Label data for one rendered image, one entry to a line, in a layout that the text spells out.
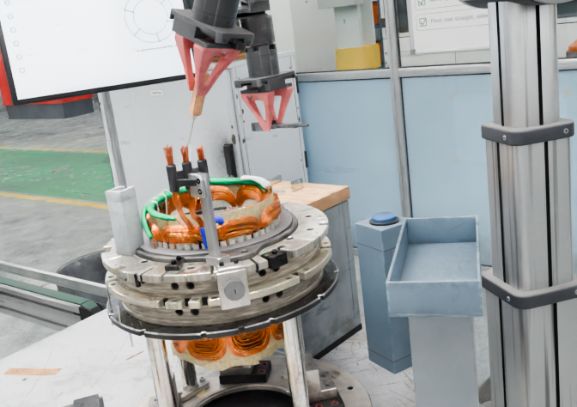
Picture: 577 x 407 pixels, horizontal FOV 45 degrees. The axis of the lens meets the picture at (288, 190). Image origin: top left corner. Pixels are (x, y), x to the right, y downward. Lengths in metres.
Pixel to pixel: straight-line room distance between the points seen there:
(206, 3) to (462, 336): 0.53
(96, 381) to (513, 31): 0.92
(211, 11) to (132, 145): 2.92
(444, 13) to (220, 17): 2.34
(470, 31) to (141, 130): 1.70
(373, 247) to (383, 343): 0.17
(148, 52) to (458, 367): 1.37
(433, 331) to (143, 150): 2.94
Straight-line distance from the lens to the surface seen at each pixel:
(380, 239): 1.13
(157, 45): 2.05
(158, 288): 0.90
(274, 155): 3.43
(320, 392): 1.09
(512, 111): 1.11
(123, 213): 0.95
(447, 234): 1.07
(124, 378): 1.36
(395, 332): 1.20
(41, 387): 1.40
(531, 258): 1.15
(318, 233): 0.94
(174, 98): 3.48
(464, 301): 0.84
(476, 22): 3.14
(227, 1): 0.92
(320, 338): 1.29
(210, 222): 0.85
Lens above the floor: 1.38
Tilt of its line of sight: 14 degrees down
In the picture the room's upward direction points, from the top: 7 degrees counter-clockwise
